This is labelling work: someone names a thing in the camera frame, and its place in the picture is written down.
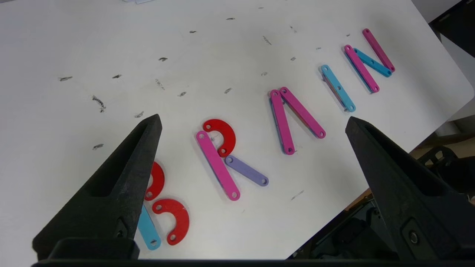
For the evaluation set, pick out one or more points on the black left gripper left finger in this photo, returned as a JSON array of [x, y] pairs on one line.
[[107, 207]]

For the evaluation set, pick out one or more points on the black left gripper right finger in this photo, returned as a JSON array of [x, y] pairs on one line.
[[415, 200]]

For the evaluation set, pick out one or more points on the long pink bar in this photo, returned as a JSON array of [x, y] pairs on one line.
[[361, 68], [302, 112], [282, 122], [218, 165]]

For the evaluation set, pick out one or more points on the small red curved piece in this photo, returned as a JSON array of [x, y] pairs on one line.
[[224, 135]]

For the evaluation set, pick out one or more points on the short dark blue bar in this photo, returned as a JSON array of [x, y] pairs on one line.
[[373, 63]]

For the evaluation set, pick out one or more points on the short purple bar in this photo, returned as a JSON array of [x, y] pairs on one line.
[[246, 171]]

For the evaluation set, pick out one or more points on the short pink bar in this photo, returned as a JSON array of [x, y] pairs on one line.
[[378, 50]]

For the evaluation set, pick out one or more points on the long light blue bar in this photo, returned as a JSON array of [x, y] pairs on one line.
[[149, 230], [337, 88]]

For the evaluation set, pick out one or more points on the large red curved piece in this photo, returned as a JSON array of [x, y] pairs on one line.
[[178, 218], [157, 181]]

